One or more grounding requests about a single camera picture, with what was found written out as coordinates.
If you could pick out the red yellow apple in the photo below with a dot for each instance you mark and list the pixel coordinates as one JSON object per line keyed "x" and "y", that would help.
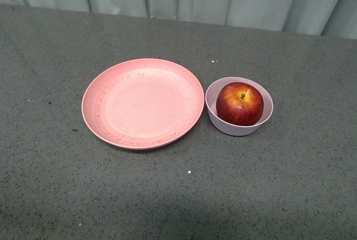
{"x": 239, "y": 104}

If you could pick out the pink plate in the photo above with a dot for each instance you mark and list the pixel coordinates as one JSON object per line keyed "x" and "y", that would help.
{"x": 143, "y": 104}

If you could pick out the pale pink bowl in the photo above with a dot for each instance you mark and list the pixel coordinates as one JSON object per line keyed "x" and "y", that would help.
{"x": 211, "y": 95}

